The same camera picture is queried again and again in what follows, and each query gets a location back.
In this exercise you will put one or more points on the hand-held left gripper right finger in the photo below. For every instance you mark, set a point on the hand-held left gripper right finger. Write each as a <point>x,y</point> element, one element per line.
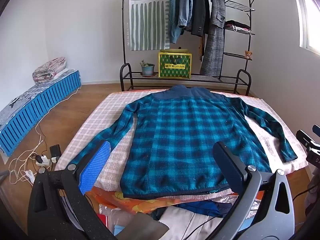
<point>228,167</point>

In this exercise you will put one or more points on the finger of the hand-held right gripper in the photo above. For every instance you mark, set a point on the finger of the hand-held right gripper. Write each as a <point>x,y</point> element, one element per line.
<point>303,137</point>
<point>317,130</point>

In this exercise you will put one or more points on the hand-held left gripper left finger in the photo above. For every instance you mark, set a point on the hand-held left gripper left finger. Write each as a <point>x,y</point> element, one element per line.
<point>96,163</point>

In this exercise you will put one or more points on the teal plaid fleece jacket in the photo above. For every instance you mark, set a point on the teal plaid fleece jacket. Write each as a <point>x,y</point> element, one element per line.
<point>180,135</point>

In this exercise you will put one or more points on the black metal clothes rack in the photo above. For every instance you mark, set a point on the black metal clothes rack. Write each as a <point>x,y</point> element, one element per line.
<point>175,76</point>

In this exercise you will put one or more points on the folded dark clothes stack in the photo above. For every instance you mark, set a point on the folded dark clothes stack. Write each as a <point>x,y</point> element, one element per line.
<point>236,25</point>

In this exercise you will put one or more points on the silver foil bag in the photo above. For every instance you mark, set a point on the silver foil bag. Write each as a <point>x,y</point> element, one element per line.
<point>240,205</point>

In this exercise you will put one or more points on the black power bank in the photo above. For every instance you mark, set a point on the black power bank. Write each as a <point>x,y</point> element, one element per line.
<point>55,150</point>

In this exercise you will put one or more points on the pink checked blanket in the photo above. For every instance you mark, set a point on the pink checked blanket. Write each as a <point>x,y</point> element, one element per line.
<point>100,120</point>

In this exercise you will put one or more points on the white power strip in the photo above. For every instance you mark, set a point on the white power strip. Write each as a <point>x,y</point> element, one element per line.
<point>46,162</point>

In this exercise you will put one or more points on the dark blue garment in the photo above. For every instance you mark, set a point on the dark blue garment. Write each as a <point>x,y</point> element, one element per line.
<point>200,208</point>

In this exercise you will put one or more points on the beige garment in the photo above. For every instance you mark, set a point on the beige garment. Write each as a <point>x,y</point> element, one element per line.
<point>180,222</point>

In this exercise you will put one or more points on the blue folding mattress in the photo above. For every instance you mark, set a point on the blue folding mattress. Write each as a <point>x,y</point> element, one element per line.
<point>37,105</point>

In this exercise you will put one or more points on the brown teddy bear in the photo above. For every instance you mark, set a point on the brown teddy bear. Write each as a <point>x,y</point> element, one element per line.
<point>248,55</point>

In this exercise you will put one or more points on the floral quilt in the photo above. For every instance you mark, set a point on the floral quilt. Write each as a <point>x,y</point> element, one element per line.
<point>48,70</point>

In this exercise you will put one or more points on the small potted plant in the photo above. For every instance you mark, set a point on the small potted plant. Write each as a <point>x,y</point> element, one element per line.
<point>147,68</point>

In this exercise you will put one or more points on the window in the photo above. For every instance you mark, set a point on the window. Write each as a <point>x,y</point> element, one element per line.
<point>311,17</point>

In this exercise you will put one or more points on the yellow green patterned box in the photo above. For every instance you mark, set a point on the yellow green patterned box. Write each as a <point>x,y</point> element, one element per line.
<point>175,65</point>

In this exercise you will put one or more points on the grey plaid coat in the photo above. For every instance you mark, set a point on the grey plaid coat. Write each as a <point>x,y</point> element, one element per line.
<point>213,42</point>

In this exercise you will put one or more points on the white green striped cloth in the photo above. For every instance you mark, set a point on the white green striped cloth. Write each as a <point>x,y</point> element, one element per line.
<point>147,17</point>

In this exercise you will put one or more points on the black blazer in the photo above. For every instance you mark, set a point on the black blazer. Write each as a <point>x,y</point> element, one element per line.
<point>200,7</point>

